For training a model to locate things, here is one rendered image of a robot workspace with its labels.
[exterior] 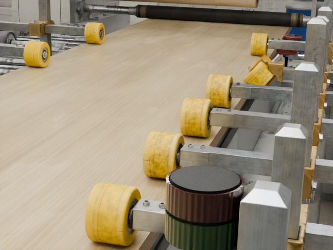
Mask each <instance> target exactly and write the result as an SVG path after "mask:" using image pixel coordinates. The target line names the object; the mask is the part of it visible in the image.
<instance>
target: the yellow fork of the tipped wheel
mask: <svg viewBox="0 0 333 250"><path fill-rule="evenodd" d="M262 58H264V59H265V60H266V61H267V62H268V69H269V70H270V71H271V72H272V73H273V74H274V75H275V76H274V77H273V78H272V79H271V80H270V81H269V82H268V83H267V84H266V85H265V86H271V85H270V83H271V82H272V81H273V80H274V79H275V78H276V77H277V78H278V79H277V81H276V82H282V81H283V79H282V77H283V69H284V65H285V62H279V60H280V59H281V58H282V56H281V55H280V54H278V55H277V56H276V57H275V58H274V59H273V60H270V59H269V58H268V57H267V56H266V55H265V54H263V55H262V56H261V57H260V58H259V59H258V60H257V61H256V62H255V64H254V65H253V66H249V67H248V69H249V70H248V71H249V72H250V70H251V69H252V68H253V67H254V66H255V65H256V64H257V63H258V62H259V61H260V60H261V59H262Z"/></svg>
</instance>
